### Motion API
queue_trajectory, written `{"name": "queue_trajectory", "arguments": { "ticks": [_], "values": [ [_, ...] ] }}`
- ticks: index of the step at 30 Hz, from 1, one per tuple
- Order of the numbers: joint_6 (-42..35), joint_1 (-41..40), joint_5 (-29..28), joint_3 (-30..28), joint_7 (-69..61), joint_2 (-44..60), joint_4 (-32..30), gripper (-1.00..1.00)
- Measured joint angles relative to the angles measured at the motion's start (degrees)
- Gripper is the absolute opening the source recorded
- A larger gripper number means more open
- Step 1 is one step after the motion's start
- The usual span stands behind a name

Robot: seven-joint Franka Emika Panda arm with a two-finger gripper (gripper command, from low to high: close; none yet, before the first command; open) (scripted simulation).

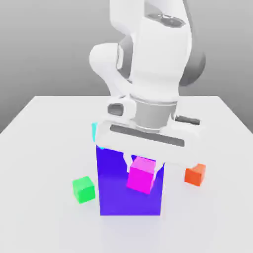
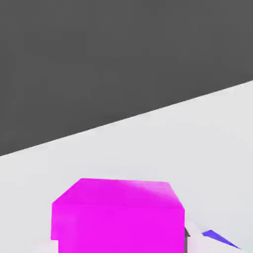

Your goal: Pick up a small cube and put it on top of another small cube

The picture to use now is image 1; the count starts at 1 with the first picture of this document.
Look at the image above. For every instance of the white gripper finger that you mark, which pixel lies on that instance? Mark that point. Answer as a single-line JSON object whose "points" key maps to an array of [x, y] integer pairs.
{"points": [[128, 159], [159, 166]]}

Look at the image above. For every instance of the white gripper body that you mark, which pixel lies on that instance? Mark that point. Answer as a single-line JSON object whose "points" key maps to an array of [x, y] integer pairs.
{"points": [[142, 145]]}

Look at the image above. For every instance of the large blue box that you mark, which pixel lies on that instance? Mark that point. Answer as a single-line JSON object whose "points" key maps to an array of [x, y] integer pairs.
{"points": [[118, 189]]}

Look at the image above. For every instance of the small green cube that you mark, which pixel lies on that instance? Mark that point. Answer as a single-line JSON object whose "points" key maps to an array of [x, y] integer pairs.
{"points": [[84, 190]]}

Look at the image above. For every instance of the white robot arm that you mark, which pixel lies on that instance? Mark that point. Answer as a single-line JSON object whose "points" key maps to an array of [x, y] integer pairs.
{"points": [[158, 59]]}

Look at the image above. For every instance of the large cyan box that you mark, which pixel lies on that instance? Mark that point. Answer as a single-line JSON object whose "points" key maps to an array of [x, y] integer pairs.
{"points": [[94, 130]]}

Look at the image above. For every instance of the small magenta cube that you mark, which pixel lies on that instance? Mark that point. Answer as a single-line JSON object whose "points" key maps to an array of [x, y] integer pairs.
{"points": [[140, 177]]}

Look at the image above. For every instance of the small orange cube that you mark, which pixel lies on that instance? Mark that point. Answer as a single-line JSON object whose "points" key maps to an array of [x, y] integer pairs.
{"points": [[194, 175]]}

